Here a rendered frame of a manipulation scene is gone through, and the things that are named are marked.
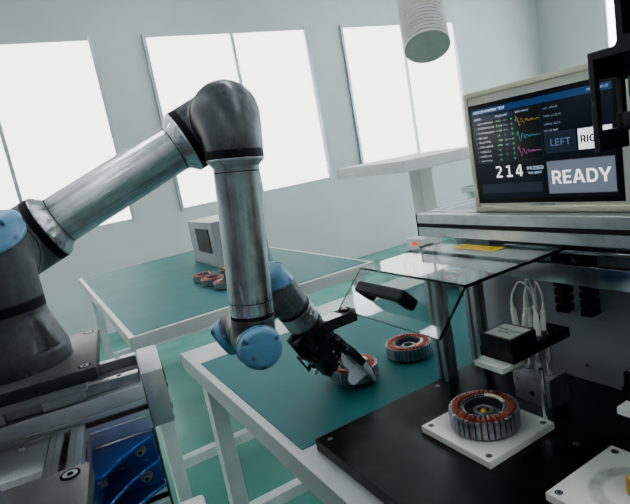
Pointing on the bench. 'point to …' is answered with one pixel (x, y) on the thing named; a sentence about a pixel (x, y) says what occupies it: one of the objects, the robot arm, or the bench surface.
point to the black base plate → (423, 486)
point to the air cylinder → (557, 385)
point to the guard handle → (386, 294)
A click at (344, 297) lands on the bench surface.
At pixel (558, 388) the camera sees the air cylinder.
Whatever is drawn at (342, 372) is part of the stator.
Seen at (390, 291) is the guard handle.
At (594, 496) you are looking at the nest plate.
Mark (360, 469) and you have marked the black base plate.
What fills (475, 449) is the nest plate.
